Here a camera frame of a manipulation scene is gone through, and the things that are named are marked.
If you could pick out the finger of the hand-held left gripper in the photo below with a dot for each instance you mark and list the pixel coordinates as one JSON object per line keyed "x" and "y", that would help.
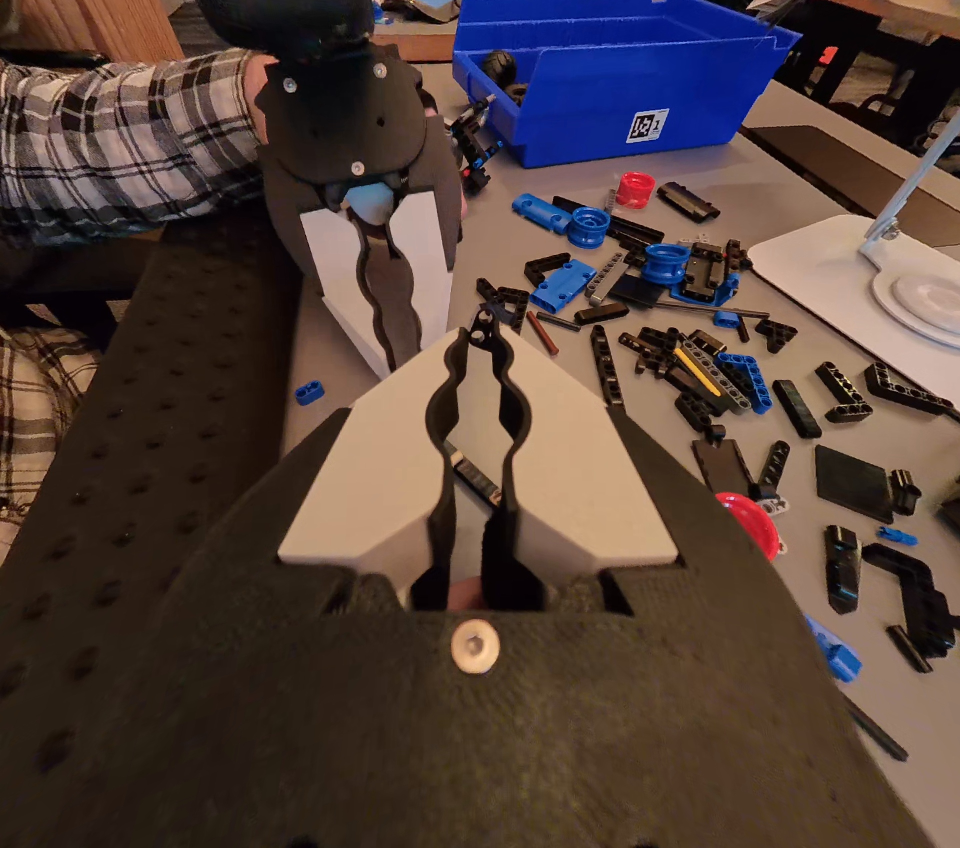
{"x": 431, "y": 248}
{"x": 334, "y": 263}

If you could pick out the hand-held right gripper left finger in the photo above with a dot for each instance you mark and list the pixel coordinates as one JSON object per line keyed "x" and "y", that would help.
{"x": 360, "y": 488}

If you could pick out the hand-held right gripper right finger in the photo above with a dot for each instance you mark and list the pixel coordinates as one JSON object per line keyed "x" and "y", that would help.
{"x": 592, "y": 488}

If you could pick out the black pin connector block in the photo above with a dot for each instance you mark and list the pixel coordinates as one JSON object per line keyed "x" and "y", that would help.
{"x": 486, "y": 327}

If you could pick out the person's left forearm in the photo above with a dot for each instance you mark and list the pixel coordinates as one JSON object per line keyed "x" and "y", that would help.
{"x": 112, "y": 135}

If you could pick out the grey desk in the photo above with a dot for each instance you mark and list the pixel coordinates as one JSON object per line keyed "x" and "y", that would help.
{"x": 487, "y": 240}

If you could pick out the person's right hand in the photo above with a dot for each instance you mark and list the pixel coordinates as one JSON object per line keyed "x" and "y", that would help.
{"x": 465, "y": 597}

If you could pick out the grey and black model subassembly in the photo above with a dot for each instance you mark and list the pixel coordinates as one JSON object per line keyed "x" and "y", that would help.
{"x": 472, "y": 150}

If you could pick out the small blue two-hole beam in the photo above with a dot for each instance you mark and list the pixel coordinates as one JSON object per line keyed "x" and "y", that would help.
{"x": 311, "y": 393}

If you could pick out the blue curved panel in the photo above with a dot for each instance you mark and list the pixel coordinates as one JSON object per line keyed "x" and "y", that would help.
{"x": 540, "y": 213}

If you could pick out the pile of black and blue bricks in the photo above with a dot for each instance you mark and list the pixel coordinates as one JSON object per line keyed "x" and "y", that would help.
{"x": 607, "y": 368}

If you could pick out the black curved panel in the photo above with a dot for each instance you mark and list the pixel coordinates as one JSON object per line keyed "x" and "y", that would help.
{"x": 720, "y": 465}

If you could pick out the blue rectangular panel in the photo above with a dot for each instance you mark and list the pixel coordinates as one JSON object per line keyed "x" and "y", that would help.
{"x": 562, "y": 285}

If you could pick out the short brown axle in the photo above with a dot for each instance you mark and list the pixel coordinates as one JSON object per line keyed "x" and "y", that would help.
{"x": 542, "y": 333}

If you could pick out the short yellow axle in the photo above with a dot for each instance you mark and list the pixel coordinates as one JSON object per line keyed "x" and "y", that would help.
{"x": 697, "y": 372}

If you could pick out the blue wheel hub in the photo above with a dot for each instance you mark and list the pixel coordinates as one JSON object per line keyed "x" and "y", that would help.
{"x": 589, "y": 227}
{"x": 665, "y": 263}

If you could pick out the red wheel hub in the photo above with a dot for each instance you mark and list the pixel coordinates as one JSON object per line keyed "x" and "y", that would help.
{"x": 635, "y": 190}
{"x": 754, "y": 525}

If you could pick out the long grey beam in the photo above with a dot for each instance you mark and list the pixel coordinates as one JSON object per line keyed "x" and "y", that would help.
{"x": 716, "y": 375}

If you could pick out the black rubber tyre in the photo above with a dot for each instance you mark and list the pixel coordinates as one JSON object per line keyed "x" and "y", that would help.
{"x": 499, "y": 66}
{"x": 516, "y": 94}

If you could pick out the short grey beam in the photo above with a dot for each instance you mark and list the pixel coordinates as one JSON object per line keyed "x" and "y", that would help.
{"x": 772, "y": 505}

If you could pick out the blue angled beam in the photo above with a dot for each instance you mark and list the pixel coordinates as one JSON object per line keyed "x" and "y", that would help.
{"x": 757, "y": 387}

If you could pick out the long thin black axle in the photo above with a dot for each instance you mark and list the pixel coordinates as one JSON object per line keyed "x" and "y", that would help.
{"x": 712, "y": 310}

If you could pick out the blue storage bin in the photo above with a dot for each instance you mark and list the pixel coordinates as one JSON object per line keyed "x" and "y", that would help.
{"x": 600, "y": 105}

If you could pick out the black dotted mat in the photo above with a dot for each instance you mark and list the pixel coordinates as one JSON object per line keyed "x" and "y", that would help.
{"x": 112, "y": 450}

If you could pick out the black square panel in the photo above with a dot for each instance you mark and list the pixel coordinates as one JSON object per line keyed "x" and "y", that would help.
{"x": 851, "y": 484}

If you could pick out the black grooved block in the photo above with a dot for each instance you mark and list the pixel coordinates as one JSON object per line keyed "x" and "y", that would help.
{"x": 688, "y": 201}

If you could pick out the blue textured flat panel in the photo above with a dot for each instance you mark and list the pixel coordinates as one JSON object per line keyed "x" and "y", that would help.
{"x": 836, "y": 653}

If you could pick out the small blue pin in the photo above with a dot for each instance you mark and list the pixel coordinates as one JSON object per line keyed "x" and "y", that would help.
{"x": 896, "y": 535}

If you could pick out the person in plaid shirt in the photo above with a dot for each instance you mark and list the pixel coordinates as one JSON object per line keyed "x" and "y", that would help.
{"x": 37, "y": 398}

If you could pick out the black chassis on blue frame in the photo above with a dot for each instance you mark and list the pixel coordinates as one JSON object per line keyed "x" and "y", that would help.
{"x": 709, "y": 274}

